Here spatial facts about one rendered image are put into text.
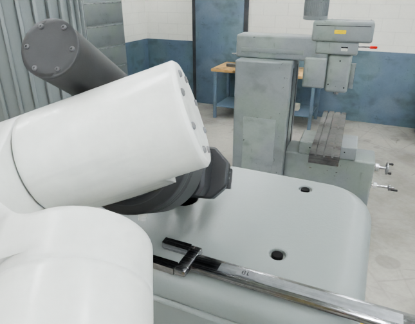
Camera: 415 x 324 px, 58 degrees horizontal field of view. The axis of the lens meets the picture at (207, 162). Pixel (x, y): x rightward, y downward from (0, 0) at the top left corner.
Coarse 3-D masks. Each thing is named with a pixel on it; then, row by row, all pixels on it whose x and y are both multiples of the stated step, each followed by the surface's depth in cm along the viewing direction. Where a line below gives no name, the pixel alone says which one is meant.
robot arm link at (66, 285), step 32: (64, 256) 13; (0, 288) 13; (32, 288) 12; (64, 288) 12; (96, 288) 13; (128, 288) 14; (0, 320) 12; (32, 320) 12; (64, 320) 12; (96, 320) 12; (128, 320) 13
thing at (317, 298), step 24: (168, 240) 38; (168, 264) 35; (192, 264) 35; (216, 264) 35; (264, 288) 32; (288, 288) 32; (312, 288) 32; (336, 312) 30; (360, 312) 29; (384, 312) 29
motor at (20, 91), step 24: (0, 0) 39; (24, 0) 40; (48, 0) 42; (72, 0) 46; (0, 24) 40; (24, 24) 41; (72, 24) 46; (0, 48) 41; (0, 72) 42; (24, 72) 43; (0, 96) 42; (24, 96) 44; (48, 96) 45; (0, 120) 44
